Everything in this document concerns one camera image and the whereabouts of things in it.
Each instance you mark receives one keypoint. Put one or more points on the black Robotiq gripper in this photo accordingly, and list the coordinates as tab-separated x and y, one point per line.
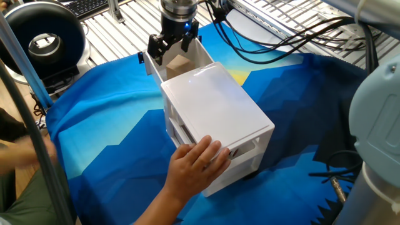
175	29

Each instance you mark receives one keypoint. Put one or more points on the white plastic drawer cabinet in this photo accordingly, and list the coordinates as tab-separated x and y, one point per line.
215	106

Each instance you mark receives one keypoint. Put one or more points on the person's left forearm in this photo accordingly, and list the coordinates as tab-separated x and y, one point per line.
15	157

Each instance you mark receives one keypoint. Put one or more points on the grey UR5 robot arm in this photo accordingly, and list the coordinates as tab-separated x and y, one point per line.
381	125

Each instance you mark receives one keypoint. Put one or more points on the person's right forearm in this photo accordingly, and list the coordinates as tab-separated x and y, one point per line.
156	212

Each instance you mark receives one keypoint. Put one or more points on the person's right hand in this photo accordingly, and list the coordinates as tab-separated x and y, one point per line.
197	168

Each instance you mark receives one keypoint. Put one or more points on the person's left hand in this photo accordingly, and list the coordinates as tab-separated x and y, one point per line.
51	151

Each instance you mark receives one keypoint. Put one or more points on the brown wooden block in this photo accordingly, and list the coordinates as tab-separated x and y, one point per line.
179	67

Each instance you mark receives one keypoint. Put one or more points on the white paper sheet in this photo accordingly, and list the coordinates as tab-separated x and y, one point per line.
250	25

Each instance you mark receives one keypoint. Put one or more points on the blue mountain print cloth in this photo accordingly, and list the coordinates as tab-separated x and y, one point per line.
109	103

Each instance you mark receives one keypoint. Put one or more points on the black computer keyboard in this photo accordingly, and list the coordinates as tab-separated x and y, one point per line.
87	6

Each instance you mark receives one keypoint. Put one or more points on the silver metal mounting plate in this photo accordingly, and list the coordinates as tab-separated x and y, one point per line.
347	15

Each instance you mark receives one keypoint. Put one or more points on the dark grey curved tube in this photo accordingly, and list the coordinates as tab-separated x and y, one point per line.
42	175

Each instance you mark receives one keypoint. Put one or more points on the green trousers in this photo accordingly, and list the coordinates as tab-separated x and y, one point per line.
31	203

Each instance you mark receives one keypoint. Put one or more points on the metal corner bracket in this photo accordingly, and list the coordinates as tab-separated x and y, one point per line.
116	12

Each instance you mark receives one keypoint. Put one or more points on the aluminium frame beam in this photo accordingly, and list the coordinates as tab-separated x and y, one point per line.
26	62

